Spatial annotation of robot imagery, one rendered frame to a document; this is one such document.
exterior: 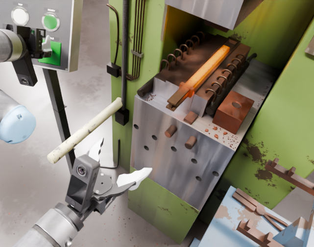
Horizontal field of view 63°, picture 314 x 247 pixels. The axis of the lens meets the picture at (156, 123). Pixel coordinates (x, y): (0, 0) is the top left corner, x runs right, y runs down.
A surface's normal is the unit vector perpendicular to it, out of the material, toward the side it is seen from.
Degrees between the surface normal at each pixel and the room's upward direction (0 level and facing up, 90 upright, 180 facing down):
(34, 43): 60
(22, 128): 90
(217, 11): 90
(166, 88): 90
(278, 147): 90
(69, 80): 0
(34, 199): 0
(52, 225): 5
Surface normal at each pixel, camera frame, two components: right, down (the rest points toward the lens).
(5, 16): -0.07, 0.29
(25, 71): -0.18, 0.73
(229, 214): 0.11, -0.66
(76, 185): -0.40, 0.22
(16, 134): 0.80, 0.50
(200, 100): -0.55, 0.58
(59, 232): 0.53, -0.32
